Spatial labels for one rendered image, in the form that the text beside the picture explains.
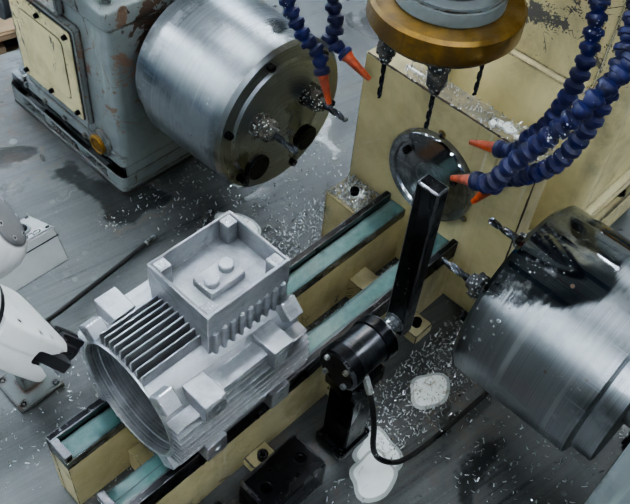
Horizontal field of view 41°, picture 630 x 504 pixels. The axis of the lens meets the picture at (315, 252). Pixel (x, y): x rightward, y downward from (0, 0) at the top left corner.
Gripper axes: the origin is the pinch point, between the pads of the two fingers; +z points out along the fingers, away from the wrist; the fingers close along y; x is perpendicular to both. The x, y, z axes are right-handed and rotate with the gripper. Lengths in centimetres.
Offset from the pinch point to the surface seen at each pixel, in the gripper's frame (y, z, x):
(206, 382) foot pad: 13.2, 5.8, 6.9
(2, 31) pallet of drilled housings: -176, 123, 24
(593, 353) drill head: 41, 16, 36
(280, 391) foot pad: 15.6, 18.4, 10.2
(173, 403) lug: 13.1, 3.0, 3.4
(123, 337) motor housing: 4.3, 1.6, 4.9
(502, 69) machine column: 6, 30, 63
